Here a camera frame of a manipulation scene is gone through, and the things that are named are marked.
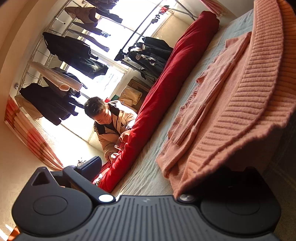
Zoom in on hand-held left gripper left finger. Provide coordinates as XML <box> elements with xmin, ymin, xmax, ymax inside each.
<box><xmin>31</xmin><ymin>156</ymin><xmax>116</xmax><ymax>205</ymax></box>

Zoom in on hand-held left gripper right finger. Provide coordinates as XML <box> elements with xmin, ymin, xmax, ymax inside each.
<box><xmin>177</xmin><ymin>166</ymin><xmax>265</xmax><ymax>205</ymax></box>

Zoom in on orange knit sweater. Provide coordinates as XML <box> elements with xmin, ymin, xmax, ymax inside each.
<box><xmin>155</xmin><ymin>0</ymin><xmax>296</xmax><ymax>197</ymax></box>

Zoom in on row of hanging clothes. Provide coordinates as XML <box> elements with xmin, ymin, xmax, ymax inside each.
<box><xmin>14</xmin><ymin>0</ymin><xmax>123</xmax><ymax>126</ymax></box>

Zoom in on metal clothes rack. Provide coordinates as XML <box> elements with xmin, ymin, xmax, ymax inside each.
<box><xmin>114</xmin><ymin>0</ymin><xmax>199</xmax><ymax>70</ymax></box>

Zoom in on clear glass cup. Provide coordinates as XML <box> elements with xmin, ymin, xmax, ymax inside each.
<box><xmin>114</xmin><ymin>137</ymin><xmax>125</xmax><ymax>151</ymax></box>

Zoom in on orange curtain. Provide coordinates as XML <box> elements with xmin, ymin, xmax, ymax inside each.
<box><xmin>4</xmin><ymin>97</ymin><xmax>64</xmax><ymax>171</ymax></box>

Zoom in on yellow shirt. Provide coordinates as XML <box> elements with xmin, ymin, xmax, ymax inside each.
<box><xmin>119</xmin><ymin>86</ymin><xmax>142</xmax><ymax>107</ymax></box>

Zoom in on cardboard box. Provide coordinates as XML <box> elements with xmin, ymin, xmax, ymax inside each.
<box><xmin>126</xmin><ymin>79</ymin><xmax>151</xmax><ymax>95</ymax></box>

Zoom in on red quilt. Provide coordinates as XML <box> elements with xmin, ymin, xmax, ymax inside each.
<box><xmin>91</xmin><ymin>10</ymin><xmax>220</xmax><ymax>193</ymax></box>

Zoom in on dark hanging jackets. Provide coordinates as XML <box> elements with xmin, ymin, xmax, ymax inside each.
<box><xmin>114</xmin><ymin>36</ymin><xmax>174</xmax><ymax>80</ymax></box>

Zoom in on row of small socks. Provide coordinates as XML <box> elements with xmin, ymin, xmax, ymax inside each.
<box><xmin>150</xmin><ymin>5</ymin><xmax>170</xmax><ymax>24</ymax></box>

